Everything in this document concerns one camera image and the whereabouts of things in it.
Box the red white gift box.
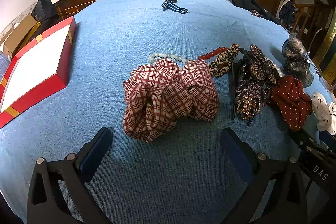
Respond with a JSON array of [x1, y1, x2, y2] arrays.
[[1, 16, 76, 127]]

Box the red polka dot scrunchie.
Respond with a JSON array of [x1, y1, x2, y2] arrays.
[[270, 75, 312, 131]]

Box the black frame eyeglasses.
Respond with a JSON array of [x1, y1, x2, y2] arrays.
[[307, 26, 335, 93]]

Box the grey organza scrunchie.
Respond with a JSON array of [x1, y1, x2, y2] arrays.
[[282, 32, 313, 88]]

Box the cardboard box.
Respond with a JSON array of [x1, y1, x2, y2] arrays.
[[3, 14, 40, 61]]

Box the white dotted scrunchie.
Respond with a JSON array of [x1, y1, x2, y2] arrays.
[[311, 92, 336, 135]]

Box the pale green bead bracelet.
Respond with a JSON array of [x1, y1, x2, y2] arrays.
[[148, 52, 188, 65]]

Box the red plaid scrunchie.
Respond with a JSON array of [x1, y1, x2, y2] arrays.
[[122, 58, 219, 143]]

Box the black clothing pile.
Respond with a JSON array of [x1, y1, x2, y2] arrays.
[[231, 0, 281, 25]]

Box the rhinestone hair claw clip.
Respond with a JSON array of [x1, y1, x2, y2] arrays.
[[231, 44, 280, 126]]

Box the leopard print scrunchie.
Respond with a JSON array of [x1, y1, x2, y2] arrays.
[[209, 44, 240, 77]]

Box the blue striped strap watch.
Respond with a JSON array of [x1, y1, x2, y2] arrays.
[[162, 0, 188, 14]]

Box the red bead bracelet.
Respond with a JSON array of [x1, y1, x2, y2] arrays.
[[197, 47, 228, 61]]

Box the blue bed cover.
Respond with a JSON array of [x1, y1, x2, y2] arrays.
[[1, 0, 299, 223]]

